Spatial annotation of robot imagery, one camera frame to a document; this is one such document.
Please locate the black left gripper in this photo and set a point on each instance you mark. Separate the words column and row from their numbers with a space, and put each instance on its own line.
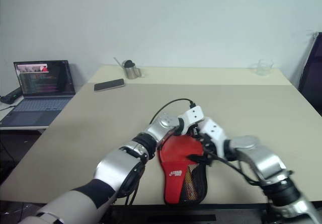
column 192, row 131

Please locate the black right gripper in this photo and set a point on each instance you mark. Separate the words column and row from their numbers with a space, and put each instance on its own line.
column 208, row 151

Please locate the red and black paddle case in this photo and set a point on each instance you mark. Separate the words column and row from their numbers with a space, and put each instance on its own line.
column 176, row 158

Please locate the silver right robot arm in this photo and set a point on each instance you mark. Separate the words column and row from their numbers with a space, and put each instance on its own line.
column 261, row 158

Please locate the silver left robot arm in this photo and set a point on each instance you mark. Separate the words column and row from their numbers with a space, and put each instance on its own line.
column 118, row 166

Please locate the black table crossbar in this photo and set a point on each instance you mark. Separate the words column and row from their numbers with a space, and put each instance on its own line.
column 176, row 214

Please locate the stainless steel cup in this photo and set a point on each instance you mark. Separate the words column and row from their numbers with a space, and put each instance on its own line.
column 132, row 72

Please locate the black table foot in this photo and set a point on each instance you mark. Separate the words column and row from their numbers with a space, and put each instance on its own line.
column 268, row 212

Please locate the black object in steel cup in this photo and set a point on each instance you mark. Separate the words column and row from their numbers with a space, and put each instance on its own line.
column 129, row 63

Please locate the clear plastic measuring cup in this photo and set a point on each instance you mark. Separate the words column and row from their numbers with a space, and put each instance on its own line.
column 262, row 67

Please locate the black smartphone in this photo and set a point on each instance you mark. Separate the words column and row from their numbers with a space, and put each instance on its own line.
column 109, row 85

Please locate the thin clear stick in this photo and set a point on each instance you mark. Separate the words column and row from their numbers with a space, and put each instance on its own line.
column 118, row 61

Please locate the dark upright panel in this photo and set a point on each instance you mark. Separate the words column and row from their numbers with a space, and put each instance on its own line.
column 312, row 83

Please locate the open blue laptop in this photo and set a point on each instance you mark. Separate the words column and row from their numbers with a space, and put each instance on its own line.
column 42, row 79

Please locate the black power strip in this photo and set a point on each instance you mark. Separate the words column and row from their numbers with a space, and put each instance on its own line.
column 10, row 96

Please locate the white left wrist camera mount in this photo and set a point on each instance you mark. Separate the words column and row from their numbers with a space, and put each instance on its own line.
column 194, row 114

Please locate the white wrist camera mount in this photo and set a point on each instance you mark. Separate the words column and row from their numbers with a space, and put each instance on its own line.
column 213, row 132
column 194, row 114

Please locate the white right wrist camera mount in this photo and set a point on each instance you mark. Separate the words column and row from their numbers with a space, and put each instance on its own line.
column 213, row 132

